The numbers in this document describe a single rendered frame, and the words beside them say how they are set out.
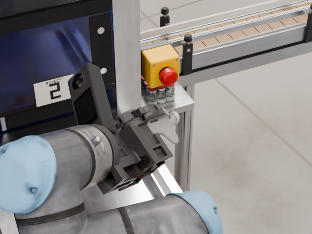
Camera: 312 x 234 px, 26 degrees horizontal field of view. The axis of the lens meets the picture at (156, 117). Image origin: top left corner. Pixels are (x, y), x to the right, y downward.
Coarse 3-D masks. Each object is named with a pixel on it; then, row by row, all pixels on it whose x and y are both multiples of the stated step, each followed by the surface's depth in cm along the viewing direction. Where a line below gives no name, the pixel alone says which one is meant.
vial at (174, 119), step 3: (174, 111) 105; (171, 114) 103; (174, 114) 104; (177, 114) 104; (171, 117) 102; (174, 117) 103; (177, 117) 104; (171, 120) 102; (174, 120) 103; (177, 120) 104; (171, 123) 102; (174, 123) 103
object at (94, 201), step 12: (144, 180) 140; (84, 192) 137; (96, 192) 137; (120, 192) 137; (132, 192) 137; (144, 192) 137; (156, 192) 136; (84, 204) 135; (96, 204) 135; (108, 204) 135; (120, 204) 135
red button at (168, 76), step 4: (168, 68) 147; (172, 68) 148; (164, 72) 147; (168, 72) 146; (172, 72) 147; (176, 72) 148; (160, 76) 147; (164, 76) 146; (168, 76) 146; (172, 76) 147; (176, 76) 148; (160, 80) 148; (164, 80) 147; (168, 80) 147; (172, 80) 148; (176, 80) 149; (164, 84) 148; (168, 84) 148; (172, 84) 149
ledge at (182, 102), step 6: (180, 84) 165; (180, 90) 163; (180, 96) 162; (186, 96) 162; (144, 102) 160; (168, 102) 160; (174, 102) 160; (180, 102) 160; (186, 102) 160; (192, 102) 160; (168, 108) 158; (174, 108) 158; (180, 108) 159; (186, 108) 160; (192, 108) 161
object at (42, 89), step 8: (48, 80) 138; (56, 80) 139; (64, 80) 140; (40, 88) 139; (48, 88) 139; (56, 88) 140; (64, 88) 141; (40, 96) 140; (48, 96) 141; (64, 96) 142; (40, 104) 141
